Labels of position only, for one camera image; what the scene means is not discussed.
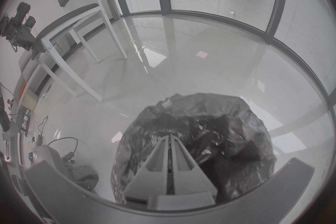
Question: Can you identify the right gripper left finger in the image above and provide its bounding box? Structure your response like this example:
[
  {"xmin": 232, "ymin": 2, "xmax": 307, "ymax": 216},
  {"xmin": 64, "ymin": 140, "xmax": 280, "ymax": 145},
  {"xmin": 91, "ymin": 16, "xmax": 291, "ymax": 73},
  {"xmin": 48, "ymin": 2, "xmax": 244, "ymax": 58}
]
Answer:
[{"xmin": 124, "ymin": 135, "xmax": 169, "ymax": 211}]

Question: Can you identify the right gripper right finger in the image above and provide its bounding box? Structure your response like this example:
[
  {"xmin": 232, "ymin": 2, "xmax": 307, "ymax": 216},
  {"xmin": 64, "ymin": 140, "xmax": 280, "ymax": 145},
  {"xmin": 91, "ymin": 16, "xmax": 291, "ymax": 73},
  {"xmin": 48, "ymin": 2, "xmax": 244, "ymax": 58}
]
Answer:
[{"xmin": 169, "ymin": 135, "xmax": 217, "ymax": 211}]

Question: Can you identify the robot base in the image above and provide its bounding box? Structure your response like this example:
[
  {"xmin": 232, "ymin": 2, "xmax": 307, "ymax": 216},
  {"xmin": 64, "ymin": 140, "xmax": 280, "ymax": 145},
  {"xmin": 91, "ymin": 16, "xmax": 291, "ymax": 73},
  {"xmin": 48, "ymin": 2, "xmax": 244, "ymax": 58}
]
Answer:
[{"xmin": 25, "ymin": 144, "xmax": 100, "ymax": 192}]

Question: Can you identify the black plastic bag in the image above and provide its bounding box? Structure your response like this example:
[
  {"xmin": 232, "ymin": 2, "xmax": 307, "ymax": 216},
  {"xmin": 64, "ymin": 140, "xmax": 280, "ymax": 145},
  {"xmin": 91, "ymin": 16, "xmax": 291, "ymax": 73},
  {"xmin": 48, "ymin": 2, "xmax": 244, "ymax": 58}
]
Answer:
[{"xmin": 110, "ymin": 92, "xmax": 278, "ymax": 205}]

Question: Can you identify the black cable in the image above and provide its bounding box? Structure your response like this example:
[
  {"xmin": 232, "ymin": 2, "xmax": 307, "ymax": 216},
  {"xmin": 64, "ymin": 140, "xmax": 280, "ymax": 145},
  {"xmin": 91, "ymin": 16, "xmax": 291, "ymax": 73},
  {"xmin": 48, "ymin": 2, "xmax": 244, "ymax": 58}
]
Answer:
[{"xmin": 48, "ymin": 137, "xmax": 79, "ymax": 163}]

